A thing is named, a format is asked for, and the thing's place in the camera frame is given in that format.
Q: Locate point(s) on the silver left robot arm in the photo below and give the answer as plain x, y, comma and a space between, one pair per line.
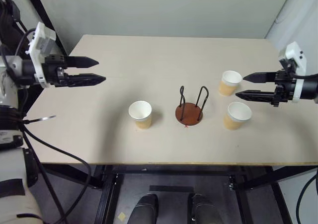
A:
12, 65

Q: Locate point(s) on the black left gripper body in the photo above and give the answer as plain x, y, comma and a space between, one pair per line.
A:
53, 72

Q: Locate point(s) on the dark rounded robot foot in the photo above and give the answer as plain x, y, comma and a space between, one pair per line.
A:
145, 209
202, 209

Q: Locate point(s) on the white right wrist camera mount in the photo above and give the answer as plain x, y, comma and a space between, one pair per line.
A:
296, 57

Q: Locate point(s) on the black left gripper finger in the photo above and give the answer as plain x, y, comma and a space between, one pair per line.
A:
87, 79
82, 62

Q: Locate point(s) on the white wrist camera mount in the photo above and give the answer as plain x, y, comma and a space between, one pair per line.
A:
296, 57
41, 41

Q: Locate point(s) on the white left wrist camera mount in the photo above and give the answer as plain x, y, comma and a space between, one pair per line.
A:
41, 41

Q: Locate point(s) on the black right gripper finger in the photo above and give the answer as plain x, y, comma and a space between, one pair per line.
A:
261, 77
256, 96

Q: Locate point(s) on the black table frame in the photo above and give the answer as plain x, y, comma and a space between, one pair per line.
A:
174, 170

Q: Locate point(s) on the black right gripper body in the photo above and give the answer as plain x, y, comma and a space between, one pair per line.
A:
285, 87

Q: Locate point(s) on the black slanted frame post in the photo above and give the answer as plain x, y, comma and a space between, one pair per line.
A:
47, 18

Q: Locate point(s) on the black floor tape strip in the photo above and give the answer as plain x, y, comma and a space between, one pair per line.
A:
171, 188

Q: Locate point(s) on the tan paper cup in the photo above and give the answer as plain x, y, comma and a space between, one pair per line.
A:
231, 123
143, 121
226, 88

